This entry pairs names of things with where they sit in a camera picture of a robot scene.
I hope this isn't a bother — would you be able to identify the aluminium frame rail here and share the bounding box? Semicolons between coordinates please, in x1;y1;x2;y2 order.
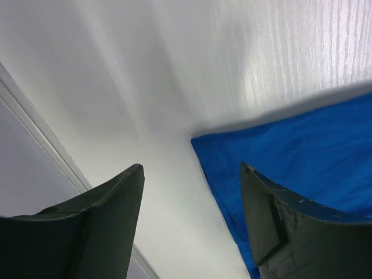
0;62;160;279

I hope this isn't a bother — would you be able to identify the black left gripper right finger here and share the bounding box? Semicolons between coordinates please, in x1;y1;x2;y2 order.
240;162;371;278

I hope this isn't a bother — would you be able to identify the blue printed t shirt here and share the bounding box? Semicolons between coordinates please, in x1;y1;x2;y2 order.
191;94;371;278

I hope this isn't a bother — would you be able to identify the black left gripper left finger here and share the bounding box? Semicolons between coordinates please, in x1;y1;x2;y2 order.
1;164;145;278

